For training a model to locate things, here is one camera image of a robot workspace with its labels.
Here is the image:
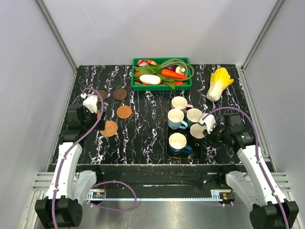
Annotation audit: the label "light blue cup left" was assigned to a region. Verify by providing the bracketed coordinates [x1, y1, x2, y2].
[168, 108, 188, 130]

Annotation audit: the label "yellow napa cabbage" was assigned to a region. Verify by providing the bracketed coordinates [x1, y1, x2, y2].
[206, 67, 234, 102]

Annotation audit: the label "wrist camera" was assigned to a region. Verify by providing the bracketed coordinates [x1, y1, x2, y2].
[81, 93, 98, 114]
[198, 113, 216, 134]

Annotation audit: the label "white cup dark body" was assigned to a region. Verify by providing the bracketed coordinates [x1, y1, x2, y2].
[190, 123, 207, 139]

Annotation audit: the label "grey blue cup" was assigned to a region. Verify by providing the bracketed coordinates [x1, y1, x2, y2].
[186, 108, 203, 128]

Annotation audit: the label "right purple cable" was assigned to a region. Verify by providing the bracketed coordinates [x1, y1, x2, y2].
[202, 106, 290, 229]

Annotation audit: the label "purple onion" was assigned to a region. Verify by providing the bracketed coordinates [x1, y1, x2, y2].
[166, 65, 176, 72]

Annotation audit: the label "colourful snack packet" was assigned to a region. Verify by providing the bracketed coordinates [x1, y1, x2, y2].
[136, 59, 158, 67]

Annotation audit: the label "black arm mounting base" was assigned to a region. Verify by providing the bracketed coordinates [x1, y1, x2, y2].
[76, 164, 246, 199]

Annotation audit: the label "woven rattan coaster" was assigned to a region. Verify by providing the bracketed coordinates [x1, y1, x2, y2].
[100, 121, 118, 137]

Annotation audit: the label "green plastic vegetable tray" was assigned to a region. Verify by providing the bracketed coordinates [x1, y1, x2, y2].
[131, 57, 194, 91]

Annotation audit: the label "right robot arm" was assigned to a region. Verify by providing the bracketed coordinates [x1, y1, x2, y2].
[199, 113, 299, 229]

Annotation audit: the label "green long beans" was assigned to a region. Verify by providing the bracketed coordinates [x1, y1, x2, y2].
[160, 58, 194, 81]

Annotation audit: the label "orange carrot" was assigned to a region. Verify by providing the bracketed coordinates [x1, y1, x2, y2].
[161, 69, 187, 79]

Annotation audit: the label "pink cup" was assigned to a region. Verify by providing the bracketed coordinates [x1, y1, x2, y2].
[171, 96, 194, 112]

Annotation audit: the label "dark blue cup front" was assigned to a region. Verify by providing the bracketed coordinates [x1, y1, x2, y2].
[168, 133, 193, 155]

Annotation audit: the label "black serving tray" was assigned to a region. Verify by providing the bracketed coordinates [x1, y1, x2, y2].
[166, 114, 202, 160]

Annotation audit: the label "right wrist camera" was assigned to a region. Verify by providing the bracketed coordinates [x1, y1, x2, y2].
[198, 113, 216, 134]

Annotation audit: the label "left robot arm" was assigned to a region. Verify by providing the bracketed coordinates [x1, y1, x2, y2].
[35, 103, 105, 229]

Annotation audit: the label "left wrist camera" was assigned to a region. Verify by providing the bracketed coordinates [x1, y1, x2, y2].
[81, 93, 98, 114]

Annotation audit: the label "white mushroom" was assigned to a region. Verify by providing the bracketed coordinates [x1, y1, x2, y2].
[175, 66, 186, 75]

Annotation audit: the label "leafy green vegetable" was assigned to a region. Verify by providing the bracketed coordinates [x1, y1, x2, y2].
[132, 65, 175, 91]

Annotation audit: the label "white radish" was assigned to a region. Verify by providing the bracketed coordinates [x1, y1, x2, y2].
[139, 74, 161, 85]

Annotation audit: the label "dark walnut coaster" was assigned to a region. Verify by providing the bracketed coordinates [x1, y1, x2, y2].
[98, 90, 107, 101]
[113, 88, 128, 101]

